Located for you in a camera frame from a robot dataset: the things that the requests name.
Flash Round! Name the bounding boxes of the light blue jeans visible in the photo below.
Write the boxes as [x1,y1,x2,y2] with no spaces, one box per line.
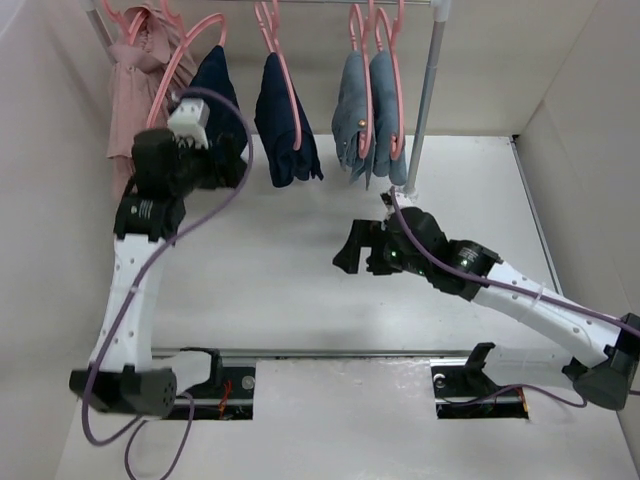
[369,50,408,186]
[331,51,375,189]

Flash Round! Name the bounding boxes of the hanging dark denim shorts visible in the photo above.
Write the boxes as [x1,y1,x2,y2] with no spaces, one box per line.
[187,45,247,154]

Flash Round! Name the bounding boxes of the pink pleated skirt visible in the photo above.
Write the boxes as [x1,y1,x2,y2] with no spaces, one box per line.
[106,2,181,200]

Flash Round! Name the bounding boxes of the dark blue denim trousers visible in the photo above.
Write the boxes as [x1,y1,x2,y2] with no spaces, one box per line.
[254,53,324,188]

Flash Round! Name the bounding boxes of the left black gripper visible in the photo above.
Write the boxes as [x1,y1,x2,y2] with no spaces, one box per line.
[170,135,247,199]

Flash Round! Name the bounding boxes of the pink hanger with skirt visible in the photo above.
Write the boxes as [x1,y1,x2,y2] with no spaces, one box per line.
[101,0,153,52]

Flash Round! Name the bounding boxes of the light blue jeans left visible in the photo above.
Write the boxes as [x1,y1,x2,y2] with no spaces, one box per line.
[331,51,375,189]

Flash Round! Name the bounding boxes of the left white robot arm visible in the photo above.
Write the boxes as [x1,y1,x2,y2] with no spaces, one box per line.
[69,128,247,417]

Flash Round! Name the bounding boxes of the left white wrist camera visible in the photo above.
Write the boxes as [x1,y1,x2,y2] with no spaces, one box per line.
[167,93,210,150]

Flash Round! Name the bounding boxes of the metal clothes rack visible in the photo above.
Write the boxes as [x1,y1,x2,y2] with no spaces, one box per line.
[79,0,454,196]

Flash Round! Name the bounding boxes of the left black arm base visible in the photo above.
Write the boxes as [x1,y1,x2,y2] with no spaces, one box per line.
[188,363,256,421]

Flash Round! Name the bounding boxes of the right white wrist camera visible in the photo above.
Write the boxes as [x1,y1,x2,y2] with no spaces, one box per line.
[380,187,415,216]

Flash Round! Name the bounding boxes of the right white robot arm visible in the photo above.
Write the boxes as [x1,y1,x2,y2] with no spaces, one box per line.
[332,207,639,411]

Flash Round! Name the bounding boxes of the pink hanger left jeans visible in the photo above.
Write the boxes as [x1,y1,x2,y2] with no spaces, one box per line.
[348,0,375,159]

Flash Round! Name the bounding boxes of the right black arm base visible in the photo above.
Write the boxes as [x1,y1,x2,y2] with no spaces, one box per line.
[431,364,529,420]

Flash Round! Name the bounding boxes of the light blue jeans right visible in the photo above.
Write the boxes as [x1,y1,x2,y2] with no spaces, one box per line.
[369,50,408,186]

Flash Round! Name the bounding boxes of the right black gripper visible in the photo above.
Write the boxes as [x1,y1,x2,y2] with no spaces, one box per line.
[333,218,430,277]

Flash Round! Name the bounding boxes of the pink hanger jeans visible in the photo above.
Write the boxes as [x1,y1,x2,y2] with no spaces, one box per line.
[348,0,375,159]
[373,1,405,160]

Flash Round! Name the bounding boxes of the pink hanger right jeans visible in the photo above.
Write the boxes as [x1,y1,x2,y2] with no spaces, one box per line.
[373,1,405,160]

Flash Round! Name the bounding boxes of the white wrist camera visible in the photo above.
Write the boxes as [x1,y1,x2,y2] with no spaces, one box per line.
[167,93,210,150]
[380,187,415,216]

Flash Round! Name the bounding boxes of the pink hanger with shorts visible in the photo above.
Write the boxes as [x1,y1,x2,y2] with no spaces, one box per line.
[145,0,230,126]

